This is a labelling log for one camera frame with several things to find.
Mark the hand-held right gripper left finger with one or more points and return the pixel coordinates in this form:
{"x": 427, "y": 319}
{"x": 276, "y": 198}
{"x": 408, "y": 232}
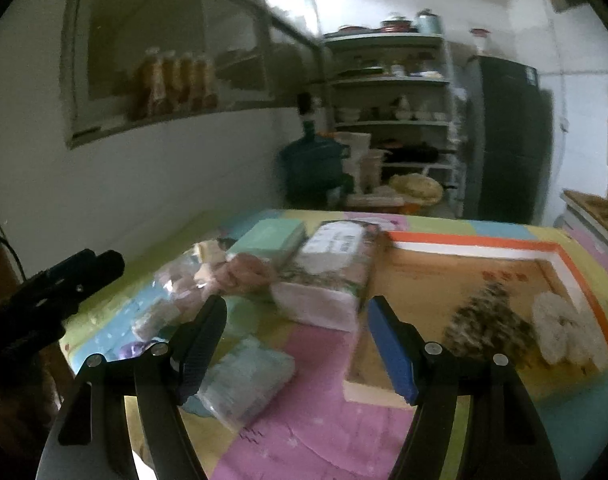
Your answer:
{"x": 204, "y": 342}

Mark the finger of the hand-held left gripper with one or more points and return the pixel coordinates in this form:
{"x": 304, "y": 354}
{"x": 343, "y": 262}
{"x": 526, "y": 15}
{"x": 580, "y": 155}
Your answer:
{"x": 104, "y": 272}
{"x": 74, "y": 265}

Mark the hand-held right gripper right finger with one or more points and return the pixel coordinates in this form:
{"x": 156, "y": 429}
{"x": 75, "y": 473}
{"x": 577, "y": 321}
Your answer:
{"x": 391, "y": 352}

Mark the clear bag with purple plush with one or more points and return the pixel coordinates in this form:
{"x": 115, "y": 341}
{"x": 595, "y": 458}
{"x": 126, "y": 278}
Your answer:
{"x": 184, "y": 290}

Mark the pale green cotton pad pack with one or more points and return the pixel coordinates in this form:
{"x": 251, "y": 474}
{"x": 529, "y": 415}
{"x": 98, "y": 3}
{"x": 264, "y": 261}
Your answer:
{"x": 244, "y": 390}

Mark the cardboard tray with orange rim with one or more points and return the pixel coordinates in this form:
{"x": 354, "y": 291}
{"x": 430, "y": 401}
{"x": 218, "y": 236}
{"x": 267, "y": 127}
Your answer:
{"x": 424, "y": 280}

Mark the pink sponge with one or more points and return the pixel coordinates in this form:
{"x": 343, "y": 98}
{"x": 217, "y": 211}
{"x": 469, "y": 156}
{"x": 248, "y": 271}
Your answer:
{"x": 246, "y": 270}

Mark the floral tissue pack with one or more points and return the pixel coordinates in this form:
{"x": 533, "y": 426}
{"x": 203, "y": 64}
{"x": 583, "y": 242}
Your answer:
{"x": 329, "y": 270}

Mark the mint green cardboard box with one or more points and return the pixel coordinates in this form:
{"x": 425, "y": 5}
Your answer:
{"x": 266, "y": 240}

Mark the leopard print scrunchie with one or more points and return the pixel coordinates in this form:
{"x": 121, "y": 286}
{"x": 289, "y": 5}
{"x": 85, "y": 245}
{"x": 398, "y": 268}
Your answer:
{"x": 489, "y": 325}

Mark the colourful cartoon printed sheet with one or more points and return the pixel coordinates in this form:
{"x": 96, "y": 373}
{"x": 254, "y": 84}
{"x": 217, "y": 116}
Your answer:
{"x": 304, "y": 410}

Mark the white fluffy scrunchie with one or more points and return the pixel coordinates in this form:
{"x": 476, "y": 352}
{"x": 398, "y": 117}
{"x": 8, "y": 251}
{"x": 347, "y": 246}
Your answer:
{"x": 566, "y": 330}

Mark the white bucket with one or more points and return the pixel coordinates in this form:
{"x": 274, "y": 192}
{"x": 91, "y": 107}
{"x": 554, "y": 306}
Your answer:
{"x": 371, "y": 170}

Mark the blue water jug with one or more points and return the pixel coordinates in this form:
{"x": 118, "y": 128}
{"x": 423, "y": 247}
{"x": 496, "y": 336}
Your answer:
{"x": 311, "y": 167}

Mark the white sack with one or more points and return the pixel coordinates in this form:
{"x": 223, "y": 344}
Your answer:
{"x": 356, "y": 152}

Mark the dark grey refrigerator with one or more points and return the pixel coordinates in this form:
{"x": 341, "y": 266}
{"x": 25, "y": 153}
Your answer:
{"x": 509, "y": 145}

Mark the black water pump dispenser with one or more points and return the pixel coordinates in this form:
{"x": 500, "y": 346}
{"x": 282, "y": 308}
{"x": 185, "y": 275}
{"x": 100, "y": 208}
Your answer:
{"x": 306, "y": 110}

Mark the glass sliding window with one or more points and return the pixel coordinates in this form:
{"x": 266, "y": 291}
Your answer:
{"x": 159, "y": 20}

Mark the white metal shelf rack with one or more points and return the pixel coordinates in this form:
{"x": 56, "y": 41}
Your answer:
{"x": 389, "y": 80}

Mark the glass jar with red lid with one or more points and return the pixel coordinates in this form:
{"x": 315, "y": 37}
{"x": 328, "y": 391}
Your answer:
{"x": 480, "y": 40}

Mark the red pot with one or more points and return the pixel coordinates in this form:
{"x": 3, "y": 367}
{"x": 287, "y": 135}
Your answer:
{"x": 398, "y": 24}

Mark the pale blue enamel canister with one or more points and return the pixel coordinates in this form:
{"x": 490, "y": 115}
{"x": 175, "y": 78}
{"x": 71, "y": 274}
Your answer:
{"x": 429, "y": 22}

